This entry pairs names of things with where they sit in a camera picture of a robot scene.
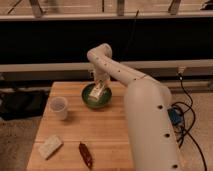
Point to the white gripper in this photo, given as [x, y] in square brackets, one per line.
[101, 76]

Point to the white labelled bottle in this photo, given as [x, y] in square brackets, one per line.
[96, 92]

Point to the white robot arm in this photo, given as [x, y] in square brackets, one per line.
[146, 103]

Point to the green ceramic bowl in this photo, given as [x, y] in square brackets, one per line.
[92, 103]

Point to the translucent plastic cup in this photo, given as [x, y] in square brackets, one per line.
[59, 106]

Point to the dark red dried chili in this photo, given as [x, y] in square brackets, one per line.
[86, 156]

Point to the blue box on floor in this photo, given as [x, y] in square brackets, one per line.
[175, 118]

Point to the white sponge block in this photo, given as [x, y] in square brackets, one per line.
[50, 145]

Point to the wall power outlet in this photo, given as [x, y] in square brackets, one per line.
[181, 69]

